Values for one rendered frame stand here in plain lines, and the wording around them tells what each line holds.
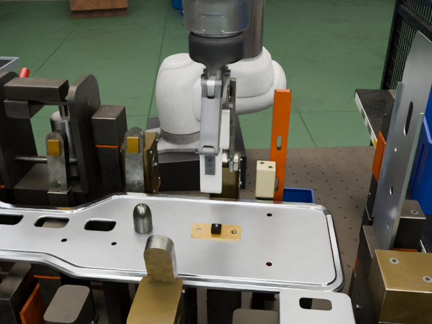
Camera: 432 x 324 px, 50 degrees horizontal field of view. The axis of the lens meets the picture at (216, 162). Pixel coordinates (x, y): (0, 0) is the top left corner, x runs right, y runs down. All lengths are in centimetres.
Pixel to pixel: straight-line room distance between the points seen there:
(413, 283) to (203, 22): 43
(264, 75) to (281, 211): 61
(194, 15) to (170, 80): 77
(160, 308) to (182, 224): 24
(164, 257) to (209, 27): 29
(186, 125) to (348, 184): 55
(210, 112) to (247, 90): 78
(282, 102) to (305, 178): 74
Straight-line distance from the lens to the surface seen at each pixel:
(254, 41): 133
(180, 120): 140
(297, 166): 161
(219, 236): 79
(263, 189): 87
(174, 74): 136
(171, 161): 141
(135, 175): 93
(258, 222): 83
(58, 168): 96
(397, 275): 68
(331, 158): 169
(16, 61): 121
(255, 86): 138
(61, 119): 99
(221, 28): 61
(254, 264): 74
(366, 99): 131
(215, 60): 62
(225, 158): 87
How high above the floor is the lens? 149
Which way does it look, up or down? 29 degrees down
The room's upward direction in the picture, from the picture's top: straight up
